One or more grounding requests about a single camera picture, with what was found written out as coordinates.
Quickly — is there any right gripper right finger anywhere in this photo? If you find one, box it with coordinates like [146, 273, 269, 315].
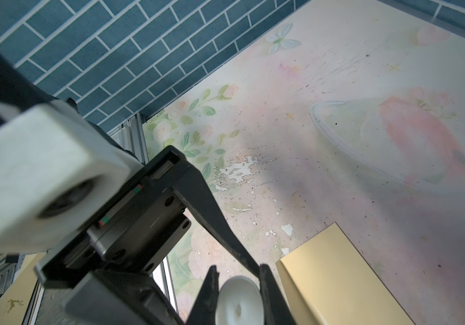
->
[259, 264, 297, 325]

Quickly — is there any white glue stick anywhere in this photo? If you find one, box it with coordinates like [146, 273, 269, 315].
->
[216, 276, 264, 325]

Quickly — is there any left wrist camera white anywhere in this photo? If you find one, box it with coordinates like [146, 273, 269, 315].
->
[0, 100, 142, 254]

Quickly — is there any yellow envelope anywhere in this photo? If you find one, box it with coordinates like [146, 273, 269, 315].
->
[276, 223, 413, 324]

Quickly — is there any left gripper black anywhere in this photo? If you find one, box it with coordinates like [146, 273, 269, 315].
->
[35, 146, 260, 324]

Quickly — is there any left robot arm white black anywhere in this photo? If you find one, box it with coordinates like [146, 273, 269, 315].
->
[0, 55, 260, 324]

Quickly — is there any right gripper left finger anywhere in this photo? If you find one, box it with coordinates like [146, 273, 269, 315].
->
[186, 265, 220, 325]

